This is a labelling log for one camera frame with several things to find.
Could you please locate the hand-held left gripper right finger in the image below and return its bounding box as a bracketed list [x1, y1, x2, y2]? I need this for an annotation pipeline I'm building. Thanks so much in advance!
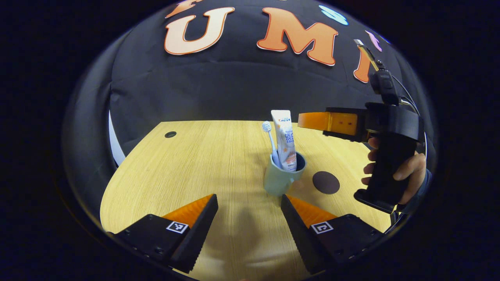
[280, 194, 392, 274]

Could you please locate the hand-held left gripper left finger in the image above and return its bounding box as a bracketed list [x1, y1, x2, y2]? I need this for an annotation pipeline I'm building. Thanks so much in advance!
[112, 194, 219, 274]

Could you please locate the white toothpaste tube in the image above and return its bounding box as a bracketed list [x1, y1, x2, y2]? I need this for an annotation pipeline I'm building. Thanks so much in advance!
[271, 110, 297, 172]

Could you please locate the dark round coaster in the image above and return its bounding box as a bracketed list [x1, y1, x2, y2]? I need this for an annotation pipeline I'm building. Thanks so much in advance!
[312, 171, 340, 195]

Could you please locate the light blue cup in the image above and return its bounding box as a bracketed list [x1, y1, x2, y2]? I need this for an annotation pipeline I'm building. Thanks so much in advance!
[263, 151, 307, 197]

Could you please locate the white toothbrush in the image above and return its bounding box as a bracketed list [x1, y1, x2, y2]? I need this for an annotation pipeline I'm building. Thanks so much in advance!
[262, 121, 281, 169]

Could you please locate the wooden desktop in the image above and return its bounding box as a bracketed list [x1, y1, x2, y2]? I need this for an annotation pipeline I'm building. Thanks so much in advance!
[100, 120, 391, 281]

